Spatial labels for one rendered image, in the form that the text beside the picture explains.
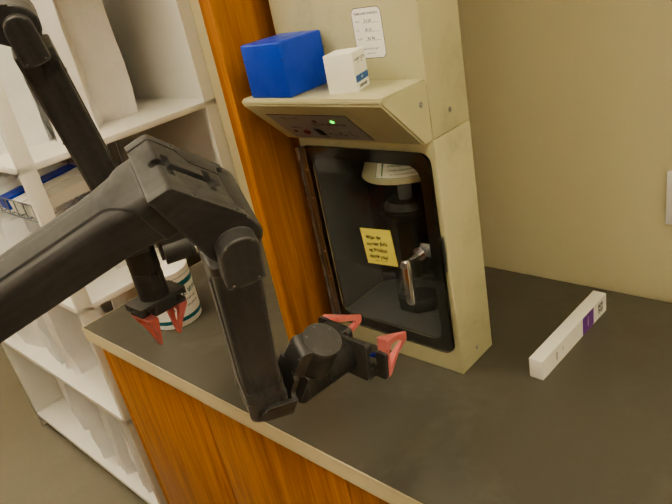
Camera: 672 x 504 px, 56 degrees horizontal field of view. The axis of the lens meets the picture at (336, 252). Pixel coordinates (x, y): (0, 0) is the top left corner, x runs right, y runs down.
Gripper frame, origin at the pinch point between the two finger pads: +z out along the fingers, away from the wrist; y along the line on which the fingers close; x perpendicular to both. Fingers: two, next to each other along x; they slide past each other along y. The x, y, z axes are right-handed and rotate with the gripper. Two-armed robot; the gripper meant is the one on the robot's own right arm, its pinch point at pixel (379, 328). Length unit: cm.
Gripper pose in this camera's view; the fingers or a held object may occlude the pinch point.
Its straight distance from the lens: 106.1
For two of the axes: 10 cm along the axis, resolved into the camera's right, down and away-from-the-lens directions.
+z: 6.8, -3.6, 6.4
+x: 0.9, 9.1, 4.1
